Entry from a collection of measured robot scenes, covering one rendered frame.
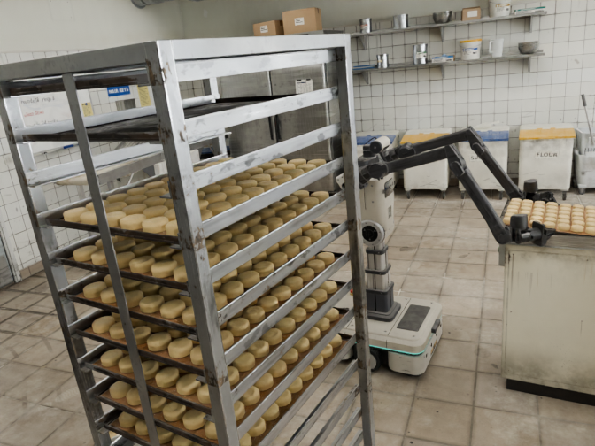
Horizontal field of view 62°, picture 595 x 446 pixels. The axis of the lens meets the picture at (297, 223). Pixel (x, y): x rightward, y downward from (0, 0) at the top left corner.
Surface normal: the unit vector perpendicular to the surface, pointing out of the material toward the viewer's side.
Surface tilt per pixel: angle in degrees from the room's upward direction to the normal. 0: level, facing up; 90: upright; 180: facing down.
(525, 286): 90
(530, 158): 91
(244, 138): 90
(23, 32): 90
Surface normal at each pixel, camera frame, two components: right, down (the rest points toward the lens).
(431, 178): -0.32, 0.42
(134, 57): -0.52, 0.32
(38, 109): 0.92, 0.03
